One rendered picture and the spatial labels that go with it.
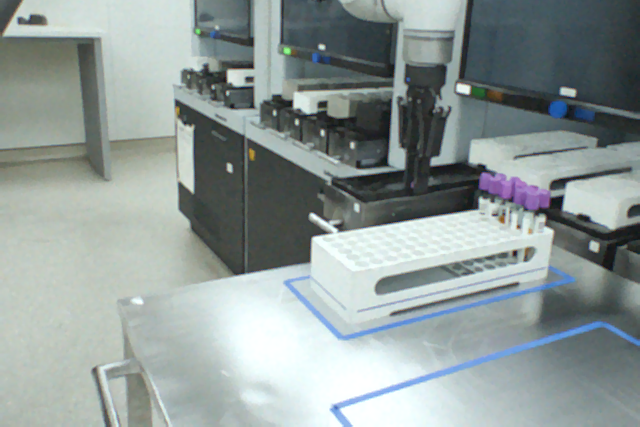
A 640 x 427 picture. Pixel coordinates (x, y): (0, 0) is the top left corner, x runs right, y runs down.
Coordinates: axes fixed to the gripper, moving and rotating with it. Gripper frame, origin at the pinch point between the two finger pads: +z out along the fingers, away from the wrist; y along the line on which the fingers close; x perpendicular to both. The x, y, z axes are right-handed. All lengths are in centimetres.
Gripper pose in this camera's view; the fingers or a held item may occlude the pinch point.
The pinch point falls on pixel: (416, 173)
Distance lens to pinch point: 115.0
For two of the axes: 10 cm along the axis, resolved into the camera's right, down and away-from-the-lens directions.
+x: -8.7, 1.2, -4.9
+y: -5.0, -2.8, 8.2
